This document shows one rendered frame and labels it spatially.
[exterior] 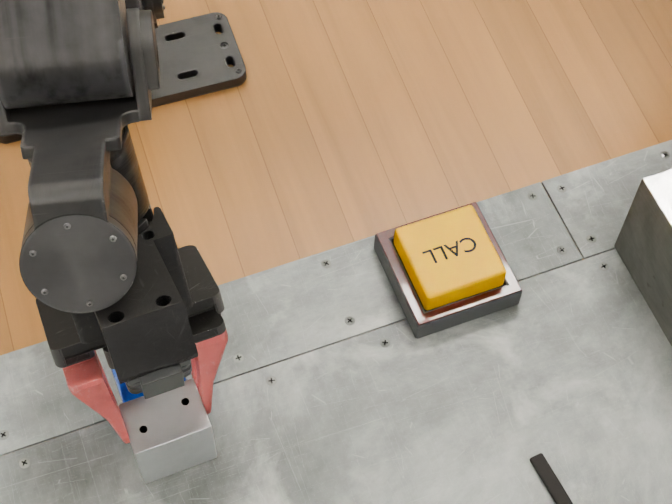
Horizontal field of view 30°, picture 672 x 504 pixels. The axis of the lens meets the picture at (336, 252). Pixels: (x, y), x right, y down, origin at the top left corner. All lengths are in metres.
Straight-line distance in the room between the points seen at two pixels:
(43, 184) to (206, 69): 0.40
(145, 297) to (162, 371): 0.04
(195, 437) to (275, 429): 0.07
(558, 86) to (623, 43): 0.07
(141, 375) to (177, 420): 0.14
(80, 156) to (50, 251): 0.05
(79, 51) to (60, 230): 0.10
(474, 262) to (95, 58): 0.33
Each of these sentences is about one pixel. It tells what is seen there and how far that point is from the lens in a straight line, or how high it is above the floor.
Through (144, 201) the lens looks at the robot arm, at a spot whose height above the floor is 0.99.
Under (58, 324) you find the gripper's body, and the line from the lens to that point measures 0.75.
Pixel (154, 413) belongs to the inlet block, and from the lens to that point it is 0.80.
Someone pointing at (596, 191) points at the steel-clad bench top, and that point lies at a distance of 0.96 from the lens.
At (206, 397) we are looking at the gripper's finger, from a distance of 0.79.
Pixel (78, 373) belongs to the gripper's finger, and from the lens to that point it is 0.75.
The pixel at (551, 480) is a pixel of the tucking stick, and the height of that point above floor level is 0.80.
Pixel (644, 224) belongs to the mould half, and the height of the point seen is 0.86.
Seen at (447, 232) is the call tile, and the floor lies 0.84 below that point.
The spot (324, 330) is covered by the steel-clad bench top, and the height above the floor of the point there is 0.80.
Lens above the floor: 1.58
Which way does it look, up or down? 60 degrees down
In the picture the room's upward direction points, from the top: 2 degrees clockwise
